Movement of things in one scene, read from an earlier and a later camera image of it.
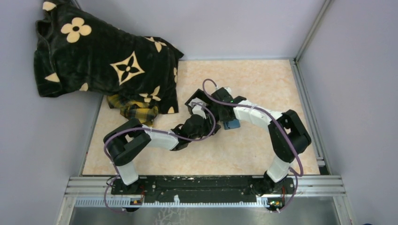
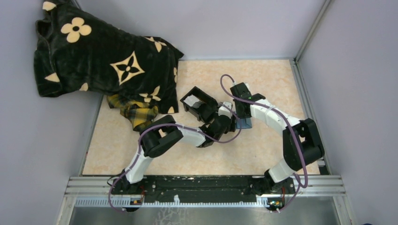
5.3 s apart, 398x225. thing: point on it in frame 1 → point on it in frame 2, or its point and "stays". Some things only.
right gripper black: x=221 y=118 → x=240 y=115
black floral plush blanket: x=74 y=50 stays
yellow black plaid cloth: x=146 y=113 stays
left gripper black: x=209 y=123 → x=232 y=127
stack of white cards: x=196 y=106 stays
